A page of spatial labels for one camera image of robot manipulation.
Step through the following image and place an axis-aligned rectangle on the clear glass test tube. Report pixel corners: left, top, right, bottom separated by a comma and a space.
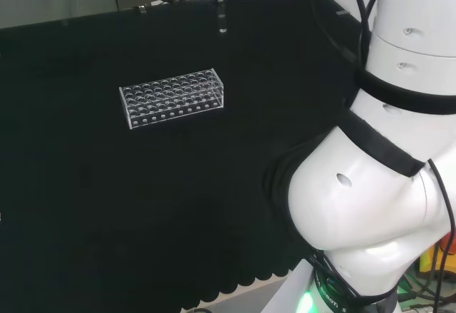
216, 0, 229, 35

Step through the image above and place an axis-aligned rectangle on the yellow box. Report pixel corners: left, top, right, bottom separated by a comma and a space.
419, 243, 445, 275

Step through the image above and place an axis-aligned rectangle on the black bench cloth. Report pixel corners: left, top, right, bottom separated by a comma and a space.
0, 0, 365, 312

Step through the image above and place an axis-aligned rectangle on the clear plastic test tube rack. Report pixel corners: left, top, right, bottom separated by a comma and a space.
118, 67, 226, 130

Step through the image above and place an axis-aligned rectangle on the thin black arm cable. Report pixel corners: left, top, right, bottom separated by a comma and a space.
426, 158, 456, 313

